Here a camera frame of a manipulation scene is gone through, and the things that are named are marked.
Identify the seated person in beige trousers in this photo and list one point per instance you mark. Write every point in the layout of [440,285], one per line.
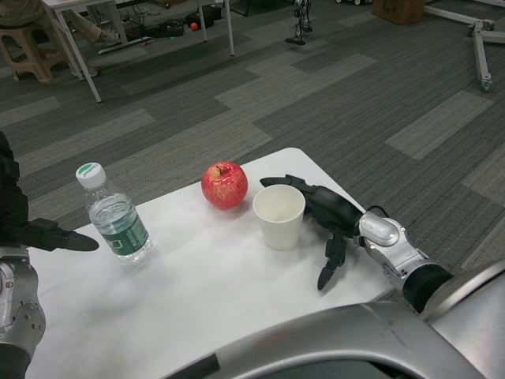
[23,12]

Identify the small humanoid robot legs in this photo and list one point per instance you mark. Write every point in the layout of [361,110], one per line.
[301,19]

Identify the white paper cup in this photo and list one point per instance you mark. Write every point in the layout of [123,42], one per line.
[280,225]

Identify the clear water bottle green label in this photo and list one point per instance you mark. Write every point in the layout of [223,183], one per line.
[118,229]

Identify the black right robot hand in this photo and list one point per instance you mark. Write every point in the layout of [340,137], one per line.
[335,209]

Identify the silver robot chest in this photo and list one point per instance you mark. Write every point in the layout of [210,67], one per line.
[355,343]

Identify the beige plastic stool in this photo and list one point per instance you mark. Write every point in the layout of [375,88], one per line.
[31,51]

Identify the grey metal stand frame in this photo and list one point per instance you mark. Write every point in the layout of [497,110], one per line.
[481,55]

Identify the white power strip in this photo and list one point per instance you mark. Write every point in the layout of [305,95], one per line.
[124,44]

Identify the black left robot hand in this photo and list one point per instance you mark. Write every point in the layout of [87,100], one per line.
[13,221]

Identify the black equipment bag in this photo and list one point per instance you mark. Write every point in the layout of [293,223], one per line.
[171,29]

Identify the red apple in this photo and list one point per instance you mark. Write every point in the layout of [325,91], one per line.
[225,187]

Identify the white office table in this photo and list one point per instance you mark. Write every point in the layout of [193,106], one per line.
[90,4]

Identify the brown cardboard box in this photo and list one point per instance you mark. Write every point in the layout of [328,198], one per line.
[398,10]

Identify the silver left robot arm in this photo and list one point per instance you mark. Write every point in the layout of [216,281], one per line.
[19,308]

